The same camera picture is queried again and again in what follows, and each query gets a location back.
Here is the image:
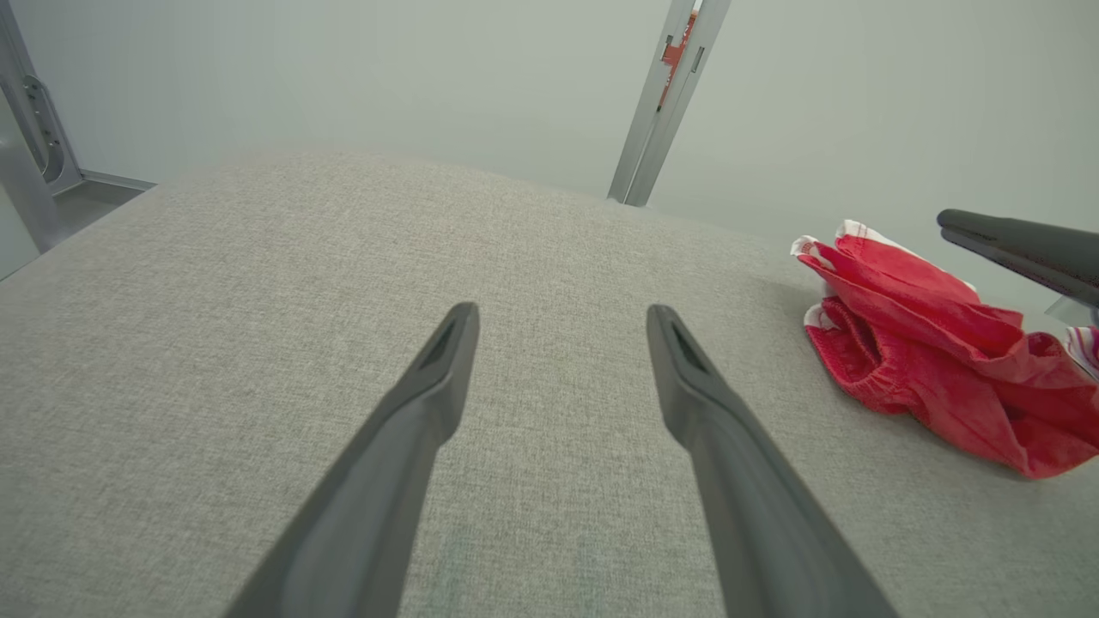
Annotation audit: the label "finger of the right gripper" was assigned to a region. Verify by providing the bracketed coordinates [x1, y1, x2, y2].
[942, 230, 1099, 309]
[935, 208, 1099, 282]

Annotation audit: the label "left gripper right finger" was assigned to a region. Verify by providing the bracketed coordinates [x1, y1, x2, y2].
[645, 304, 899, 618]

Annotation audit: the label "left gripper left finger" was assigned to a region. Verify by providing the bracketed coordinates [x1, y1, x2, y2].
[225, 301, 481, 618]

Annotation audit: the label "red shorts with white stripe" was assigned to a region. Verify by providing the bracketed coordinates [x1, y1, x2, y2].
[790, 219, 1099, 480]

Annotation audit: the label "grey partition frame post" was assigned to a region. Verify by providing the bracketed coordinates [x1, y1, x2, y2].
[627, 0, 733, 209]
[607, 0, 699, 206]

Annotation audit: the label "orange frame clip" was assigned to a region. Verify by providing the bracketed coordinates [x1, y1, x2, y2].
[659, 9, 695, 109]

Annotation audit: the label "grey slotted corner post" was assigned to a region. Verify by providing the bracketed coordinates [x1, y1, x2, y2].
[0, 0, 85, 252]

